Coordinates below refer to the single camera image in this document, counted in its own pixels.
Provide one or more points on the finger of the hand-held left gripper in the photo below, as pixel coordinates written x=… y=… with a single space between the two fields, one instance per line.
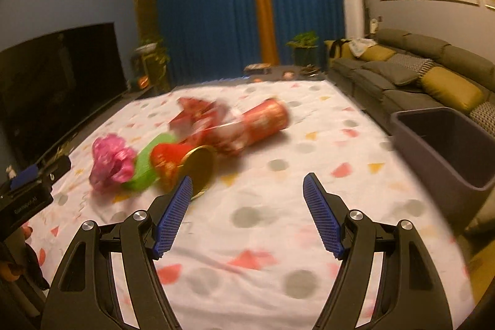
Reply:
x=25 y=176
x=56 y=167

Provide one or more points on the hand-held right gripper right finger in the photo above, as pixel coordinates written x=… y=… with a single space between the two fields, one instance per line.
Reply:
x=323 y=218

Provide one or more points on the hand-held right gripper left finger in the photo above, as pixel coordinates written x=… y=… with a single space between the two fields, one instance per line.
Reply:
x=174 y=218

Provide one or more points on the pink plastic bag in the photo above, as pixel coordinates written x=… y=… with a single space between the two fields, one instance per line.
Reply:
x=112 y=163

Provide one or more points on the red can with gold base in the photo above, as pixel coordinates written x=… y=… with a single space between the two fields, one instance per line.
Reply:
x=174 y=160

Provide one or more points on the red foil bag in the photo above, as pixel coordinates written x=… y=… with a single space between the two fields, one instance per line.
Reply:
x=197 y=117

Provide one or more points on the red cylindrical tube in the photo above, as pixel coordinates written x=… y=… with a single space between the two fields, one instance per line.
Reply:
x=267 y=119

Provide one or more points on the grey plastic bin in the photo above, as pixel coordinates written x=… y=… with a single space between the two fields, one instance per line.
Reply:
x=417 y=152

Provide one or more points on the person's left hand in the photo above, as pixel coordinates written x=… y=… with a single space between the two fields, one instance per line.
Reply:
x=8 y=270

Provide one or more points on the white patterned sheet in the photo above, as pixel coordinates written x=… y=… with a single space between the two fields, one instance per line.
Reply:
x=270 y=237

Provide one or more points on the black flat television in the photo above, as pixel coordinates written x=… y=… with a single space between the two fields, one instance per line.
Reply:
x=58 y=90

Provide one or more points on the dark tea tray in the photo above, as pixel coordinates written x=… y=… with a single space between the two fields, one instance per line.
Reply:
x=311 y=71

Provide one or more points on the round brown toy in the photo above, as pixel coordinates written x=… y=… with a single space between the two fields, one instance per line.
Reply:
x=289 y=75

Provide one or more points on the grey coffee table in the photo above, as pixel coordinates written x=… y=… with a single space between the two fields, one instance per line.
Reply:
x=278 y=71

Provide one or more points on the grey pillow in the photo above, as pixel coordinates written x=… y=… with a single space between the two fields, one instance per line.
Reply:
x=398 y=75

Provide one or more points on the flat printed box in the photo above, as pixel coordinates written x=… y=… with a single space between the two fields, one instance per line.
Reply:
x=257 y=68

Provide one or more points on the mustard pillow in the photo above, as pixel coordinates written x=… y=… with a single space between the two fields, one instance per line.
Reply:
x=377 y=53
x=452 y=90

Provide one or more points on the green potted plant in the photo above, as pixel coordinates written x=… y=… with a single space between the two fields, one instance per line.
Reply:
x=303 y=44

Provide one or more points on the white cloth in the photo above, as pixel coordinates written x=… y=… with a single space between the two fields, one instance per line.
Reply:
x=361 y=46

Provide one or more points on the brown wooden door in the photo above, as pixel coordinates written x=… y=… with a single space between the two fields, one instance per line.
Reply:
x=143 y=9

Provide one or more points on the black white patterned pillow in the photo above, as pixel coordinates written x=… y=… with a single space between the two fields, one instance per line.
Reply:
x=415 y=63
x=485 y=117

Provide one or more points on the blue curtain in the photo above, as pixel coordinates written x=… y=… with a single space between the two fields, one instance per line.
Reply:
x=309 y=1
x=205 y=17

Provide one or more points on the grey sofa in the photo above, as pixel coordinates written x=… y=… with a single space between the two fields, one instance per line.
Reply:
x=437 y=47

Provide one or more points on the white standing air conditioner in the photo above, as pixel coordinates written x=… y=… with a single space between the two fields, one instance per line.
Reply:
x=352 y=11

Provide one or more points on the orange curtain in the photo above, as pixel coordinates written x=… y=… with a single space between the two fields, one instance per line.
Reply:
x=265 y=5

